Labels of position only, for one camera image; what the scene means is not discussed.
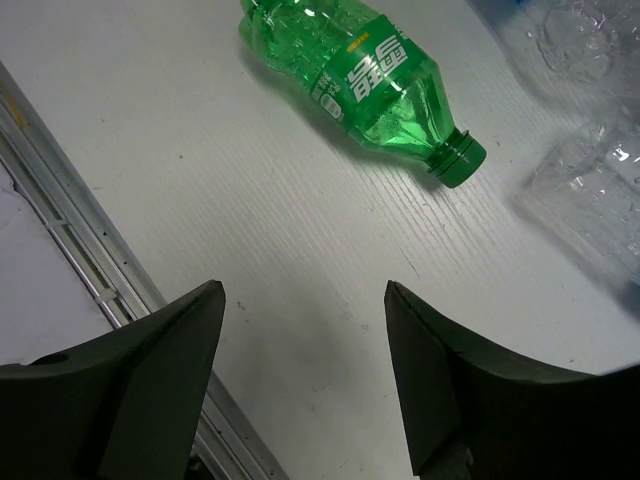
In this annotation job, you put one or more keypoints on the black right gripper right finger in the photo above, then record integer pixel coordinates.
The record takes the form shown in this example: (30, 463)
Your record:
(473, 409)

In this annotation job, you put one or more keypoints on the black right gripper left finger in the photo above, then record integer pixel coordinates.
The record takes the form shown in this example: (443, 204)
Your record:
(110, 390)

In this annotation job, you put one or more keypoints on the green plastic soda bottle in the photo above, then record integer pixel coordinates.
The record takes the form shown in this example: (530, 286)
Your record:
(375, 82)

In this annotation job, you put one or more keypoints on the clear bottle blue wrap label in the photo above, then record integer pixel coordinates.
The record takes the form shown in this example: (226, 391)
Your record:
(594, 43)

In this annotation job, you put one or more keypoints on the aluminium table edge rail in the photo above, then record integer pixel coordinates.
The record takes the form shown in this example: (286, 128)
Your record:
(225, 442)

